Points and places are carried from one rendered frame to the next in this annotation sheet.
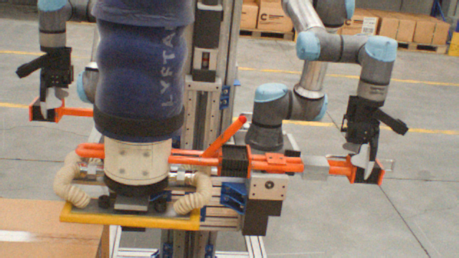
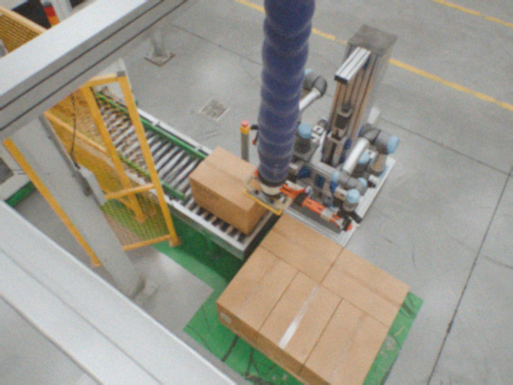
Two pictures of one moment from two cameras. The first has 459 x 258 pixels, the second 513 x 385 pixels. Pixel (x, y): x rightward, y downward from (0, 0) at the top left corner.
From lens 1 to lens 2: 1.97 m
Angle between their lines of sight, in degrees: 45
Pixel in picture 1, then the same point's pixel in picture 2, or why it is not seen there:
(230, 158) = (296, 199)
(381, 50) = (349, 198)
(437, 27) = not seen: outside the picture
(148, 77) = (269, 172)
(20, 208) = (245, 167)
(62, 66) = not seen: hidden behind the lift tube
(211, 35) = (340, 124)
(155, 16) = (270, 160)
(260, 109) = not seen: hidden behind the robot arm
